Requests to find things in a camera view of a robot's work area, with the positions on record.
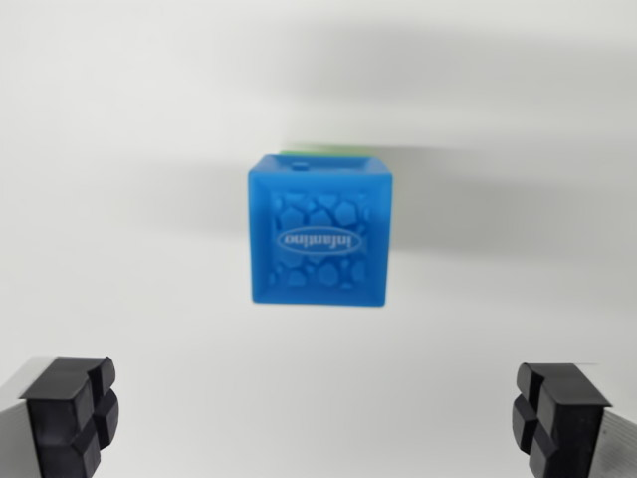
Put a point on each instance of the green toy cube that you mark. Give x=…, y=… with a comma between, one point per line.
x=323, y=149

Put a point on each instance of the silver black-tipped gripper right finger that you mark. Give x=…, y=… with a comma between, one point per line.
x=572, y=423

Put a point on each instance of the blue textured toy cube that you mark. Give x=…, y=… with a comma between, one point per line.
x=318, y=239

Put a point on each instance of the silver black-tipped gripper left finger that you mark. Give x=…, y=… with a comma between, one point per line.
x=55, y=418

